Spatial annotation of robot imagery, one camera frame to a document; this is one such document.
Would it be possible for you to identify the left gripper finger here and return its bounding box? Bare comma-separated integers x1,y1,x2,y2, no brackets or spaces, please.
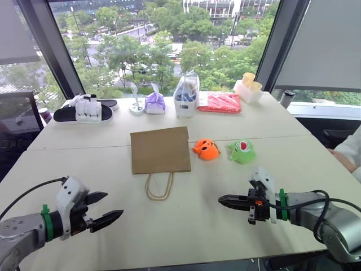
86,191,109,206
90,209,125,234

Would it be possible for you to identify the white plastic bin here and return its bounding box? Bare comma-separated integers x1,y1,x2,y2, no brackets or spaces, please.
173,93,199,119

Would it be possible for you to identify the person in white clothes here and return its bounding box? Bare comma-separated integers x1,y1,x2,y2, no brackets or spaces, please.
328,132,361,183

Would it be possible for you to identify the green plush toy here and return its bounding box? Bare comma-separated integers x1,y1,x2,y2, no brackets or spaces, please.
227,139,257,165

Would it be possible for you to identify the black and white slide sandal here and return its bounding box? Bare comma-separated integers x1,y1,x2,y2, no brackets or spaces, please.
63,94,119,112
53,95,115,125

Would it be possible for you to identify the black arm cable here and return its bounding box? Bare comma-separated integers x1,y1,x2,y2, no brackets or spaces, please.
0,177,68,221
266,189,361,244

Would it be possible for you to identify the grey tumbler with black lid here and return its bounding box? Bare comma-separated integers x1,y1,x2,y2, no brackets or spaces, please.
279,90,296,111

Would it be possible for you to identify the brown paper bag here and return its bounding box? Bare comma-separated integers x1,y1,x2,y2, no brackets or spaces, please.
130,126,192,202

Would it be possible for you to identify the red flat packet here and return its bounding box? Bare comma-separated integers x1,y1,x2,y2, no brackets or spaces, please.
196,91,243,115

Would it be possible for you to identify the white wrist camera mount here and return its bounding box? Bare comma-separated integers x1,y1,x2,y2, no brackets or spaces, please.
248,166,279,224
55,177,91,241

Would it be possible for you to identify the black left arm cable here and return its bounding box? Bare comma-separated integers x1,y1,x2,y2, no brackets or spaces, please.
0,177,68,221

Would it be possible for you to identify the dark monitor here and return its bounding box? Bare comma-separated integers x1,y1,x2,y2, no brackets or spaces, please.
0,90,45,182

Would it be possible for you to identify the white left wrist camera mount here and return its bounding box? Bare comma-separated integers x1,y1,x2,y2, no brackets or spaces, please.
55,177,91,241

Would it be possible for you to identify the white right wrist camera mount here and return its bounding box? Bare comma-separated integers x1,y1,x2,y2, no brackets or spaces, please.
248,166,279,224

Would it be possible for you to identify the black chair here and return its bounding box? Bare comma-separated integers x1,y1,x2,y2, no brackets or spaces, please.
294,115,361,150

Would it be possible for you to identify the white cup holder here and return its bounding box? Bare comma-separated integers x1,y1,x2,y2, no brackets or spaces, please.
233,79,263,104

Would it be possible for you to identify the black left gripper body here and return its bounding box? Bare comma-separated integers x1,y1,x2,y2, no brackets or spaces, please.
68,194,94,236

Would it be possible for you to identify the purple and white pouch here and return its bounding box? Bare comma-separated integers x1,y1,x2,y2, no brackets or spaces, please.
144,82,166,115

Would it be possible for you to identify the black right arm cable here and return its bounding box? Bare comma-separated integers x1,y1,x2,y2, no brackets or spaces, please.
266,189,361,244

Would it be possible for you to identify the clear container with blue items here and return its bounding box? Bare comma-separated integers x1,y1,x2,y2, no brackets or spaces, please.
174,70,201,103

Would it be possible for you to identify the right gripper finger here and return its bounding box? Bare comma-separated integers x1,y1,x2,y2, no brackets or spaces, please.
221,202,250,212
218,194,250,204

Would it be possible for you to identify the green cable clamp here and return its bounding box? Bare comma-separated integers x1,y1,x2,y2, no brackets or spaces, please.
41,204,54,242
278,188,289,221

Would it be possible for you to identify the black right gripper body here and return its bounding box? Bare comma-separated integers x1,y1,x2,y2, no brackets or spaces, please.
247,187,271,226

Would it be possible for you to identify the orange plush toy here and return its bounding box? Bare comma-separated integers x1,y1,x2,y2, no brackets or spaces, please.
192,138,222,161

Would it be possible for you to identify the dark window pillar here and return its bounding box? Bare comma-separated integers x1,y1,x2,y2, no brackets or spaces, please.
16,0,86,100
254,0,311,93

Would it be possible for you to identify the white paper cup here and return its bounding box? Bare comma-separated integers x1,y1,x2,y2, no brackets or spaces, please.
38,107,54,125

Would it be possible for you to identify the grey roller blind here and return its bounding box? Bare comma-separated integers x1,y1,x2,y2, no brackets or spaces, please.
0,0,41,65
274,0,361,93

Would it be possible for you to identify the white stand with brush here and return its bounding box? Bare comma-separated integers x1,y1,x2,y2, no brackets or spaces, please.
129,82,146,115

